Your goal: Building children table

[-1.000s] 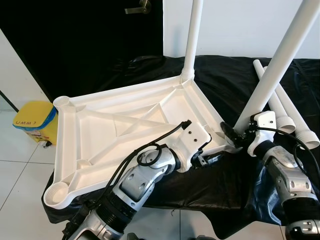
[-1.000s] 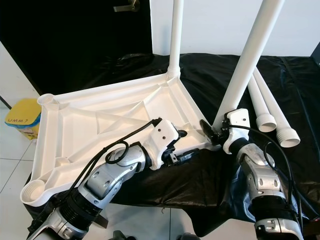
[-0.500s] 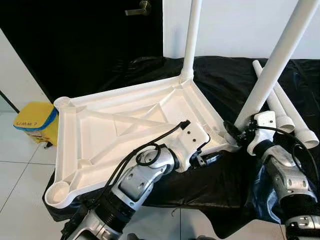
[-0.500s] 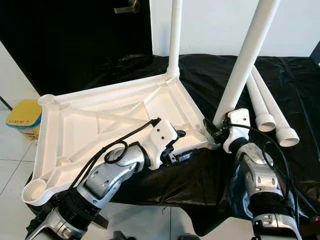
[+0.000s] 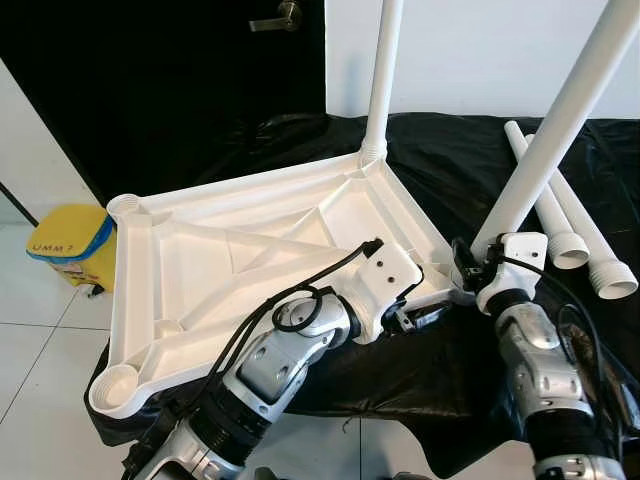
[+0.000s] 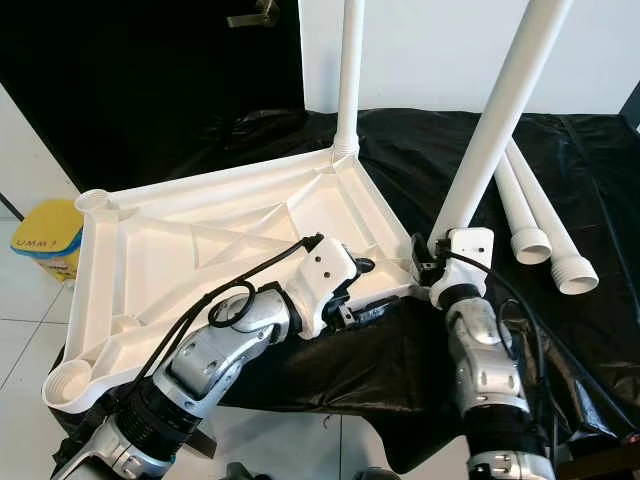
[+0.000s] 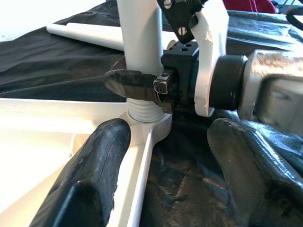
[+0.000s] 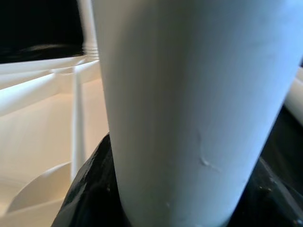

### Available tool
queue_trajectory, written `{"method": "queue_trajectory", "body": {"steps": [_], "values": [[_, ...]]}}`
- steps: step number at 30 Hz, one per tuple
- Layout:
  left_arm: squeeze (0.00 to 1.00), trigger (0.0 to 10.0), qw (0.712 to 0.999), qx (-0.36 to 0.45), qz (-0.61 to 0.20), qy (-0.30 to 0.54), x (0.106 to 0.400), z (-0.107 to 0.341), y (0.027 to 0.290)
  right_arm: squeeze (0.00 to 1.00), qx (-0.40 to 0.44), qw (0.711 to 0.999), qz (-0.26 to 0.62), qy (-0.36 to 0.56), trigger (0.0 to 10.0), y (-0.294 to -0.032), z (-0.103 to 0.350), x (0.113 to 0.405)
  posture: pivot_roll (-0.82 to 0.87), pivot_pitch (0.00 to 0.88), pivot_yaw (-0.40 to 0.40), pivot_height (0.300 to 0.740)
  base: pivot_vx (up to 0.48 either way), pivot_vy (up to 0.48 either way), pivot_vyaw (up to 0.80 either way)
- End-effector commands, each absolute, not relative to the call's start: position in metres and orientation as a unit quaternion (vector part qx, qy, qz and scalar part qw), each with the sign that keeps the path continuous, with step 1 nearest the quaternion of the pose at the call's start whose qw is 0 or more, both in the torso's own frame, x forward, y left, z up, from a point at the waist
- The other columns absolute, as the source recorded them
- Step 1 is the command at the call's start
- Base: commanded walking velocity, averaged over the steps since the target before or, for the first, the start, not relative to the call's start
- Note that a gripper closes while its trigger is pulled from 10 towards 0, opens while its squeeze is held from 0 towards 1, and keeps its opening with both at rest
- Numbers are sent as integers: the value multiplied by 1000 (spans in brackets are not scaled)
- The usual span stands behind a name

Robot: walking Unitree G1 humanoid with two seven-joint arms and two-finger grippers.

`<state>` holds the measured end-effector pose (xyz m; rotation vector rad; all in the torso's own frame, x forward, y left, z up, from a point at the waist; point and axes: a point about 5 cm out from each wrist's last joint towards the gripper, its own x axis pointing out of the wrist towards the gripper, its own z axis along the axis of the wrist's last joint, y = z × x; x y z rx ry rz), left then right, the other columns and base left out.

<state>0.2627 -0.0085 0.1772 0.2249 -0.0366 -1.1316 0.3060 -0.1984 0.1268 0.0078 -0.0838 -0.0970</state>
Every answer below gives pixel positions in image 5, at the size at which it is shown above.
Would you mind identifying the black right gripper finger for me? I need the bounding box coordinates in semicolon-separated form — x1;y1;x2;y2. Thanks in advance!
450;237;481;293

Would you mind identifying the white plastic table leg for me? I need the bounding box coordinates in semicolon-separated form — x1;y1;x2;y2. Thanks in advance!
503;120;591;271
358;0;405;166
470;0;640;263
525;135;639;301

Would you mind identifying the white plastic table top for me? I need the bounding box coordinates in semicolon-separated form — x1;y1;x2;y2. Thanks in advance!
88;150;471;419

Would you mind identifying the black plastic cover sheet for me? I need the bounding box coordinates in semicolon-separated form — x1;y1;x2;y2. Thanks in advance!
85;110;640;479

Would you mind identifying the black door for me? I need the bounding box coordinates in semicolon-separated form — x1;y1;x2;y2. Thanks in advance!
0;0;328;206

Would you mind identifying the yellow bin with blue band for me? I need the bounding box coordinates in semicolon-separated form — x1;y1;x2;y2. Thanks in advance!
27;203;118;293

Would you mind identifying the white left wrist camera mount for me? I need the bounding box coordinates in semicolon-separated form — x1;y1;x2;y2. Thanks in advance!
345;243;424;344

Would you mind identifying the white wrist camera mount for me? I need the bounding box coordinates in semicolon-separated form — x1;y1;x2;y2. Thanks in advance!
345;243;424;344
475;232;549;316

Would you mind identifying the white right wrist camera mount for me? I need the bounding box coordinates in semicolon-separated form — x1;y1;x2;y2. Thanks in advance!
475;232;549;316

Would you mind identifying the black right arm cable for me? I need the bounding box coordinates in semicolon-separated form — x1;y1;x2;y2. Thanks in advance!
478;255;619;441

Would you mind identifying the silver door lever handle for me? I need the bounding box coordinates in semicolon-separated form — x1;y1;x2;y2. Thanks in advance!
250;0;303;33

